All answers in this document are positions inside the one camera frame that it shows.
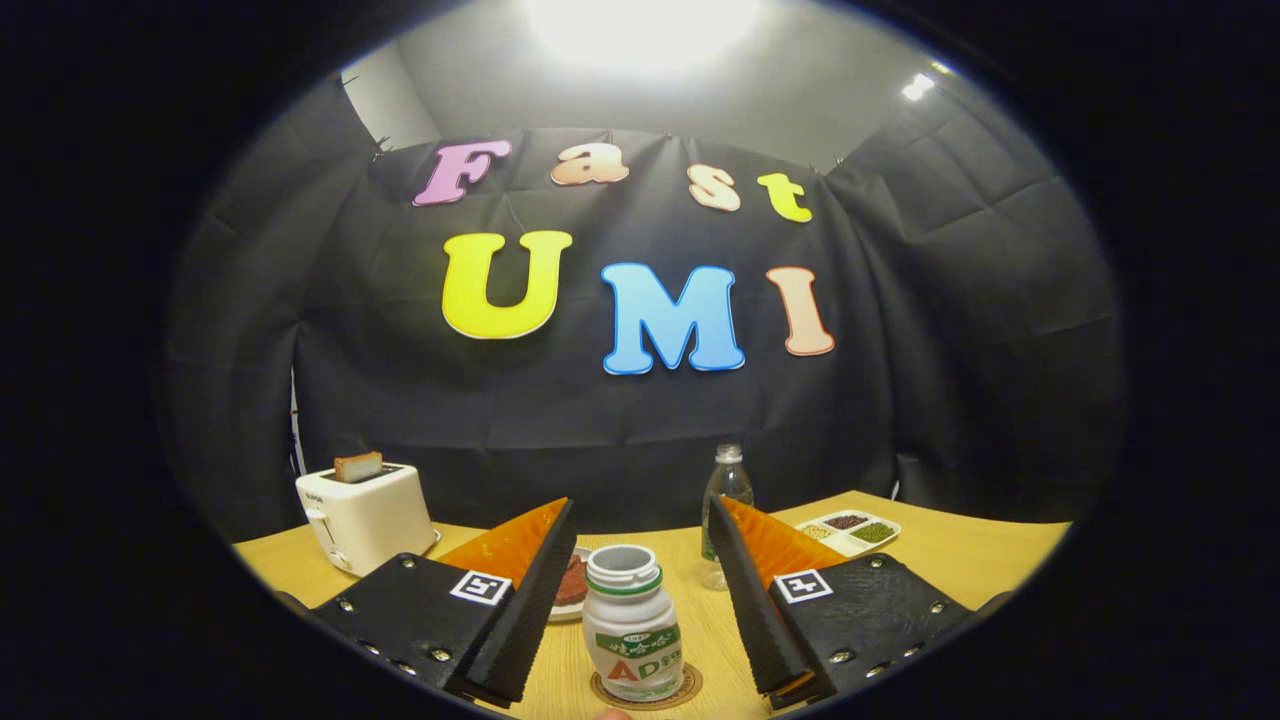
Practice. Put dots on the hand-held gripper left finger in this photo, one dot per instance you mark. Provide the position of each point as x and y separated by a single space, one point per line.
520 620

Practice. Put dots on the green beans pile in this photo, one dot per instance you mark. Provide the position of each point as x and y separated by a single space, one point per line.
873 533

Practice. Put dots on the white toaster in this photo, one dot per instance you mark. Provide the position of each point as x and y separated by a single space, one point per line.
375 520

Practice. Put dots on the yellow beans pile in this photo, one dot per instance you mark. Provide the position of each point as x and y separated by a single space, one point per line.
816 532

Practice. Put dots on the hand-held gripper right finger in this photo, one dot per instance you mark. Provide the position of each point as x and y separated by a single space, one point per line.
755 610

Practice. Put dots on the black backdrop cloth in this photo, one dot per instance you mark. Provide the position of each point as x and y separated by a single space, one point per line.
900 300

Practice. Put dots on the brown bread slice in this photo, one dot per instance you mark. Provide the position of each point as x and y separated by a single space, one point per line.
358 467

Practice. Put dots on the round white plate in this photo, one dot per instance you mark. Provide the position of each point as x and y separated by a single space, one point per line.
562 612

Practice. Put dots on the clear plastic water bottle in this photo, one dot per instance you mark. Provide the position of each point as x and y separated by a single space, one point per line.
730 480

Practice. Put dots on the dark red beans pile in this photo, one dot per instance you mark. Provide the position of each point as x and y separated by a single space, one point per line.
846 521

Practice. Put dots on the small ceiling light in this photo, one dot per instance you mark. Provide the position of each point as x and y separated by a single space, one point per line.
917 86

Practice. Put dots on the red sausage pieces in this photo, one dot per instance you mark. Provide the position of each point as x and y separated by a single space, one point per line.
572 582

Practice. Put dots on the white divided dish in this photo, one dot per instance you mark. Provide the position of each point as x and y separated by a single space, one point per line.
850 545

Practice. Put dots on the round cork coaster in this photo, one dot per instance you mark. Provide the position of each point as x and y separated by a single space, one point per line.
692 685

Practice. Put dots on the wooden table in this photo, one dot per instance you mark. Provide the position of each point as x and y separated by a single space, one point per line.
980 560

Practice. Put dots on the large ceiling light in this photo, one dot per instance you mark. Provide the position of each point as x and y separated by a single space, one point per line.
640 30

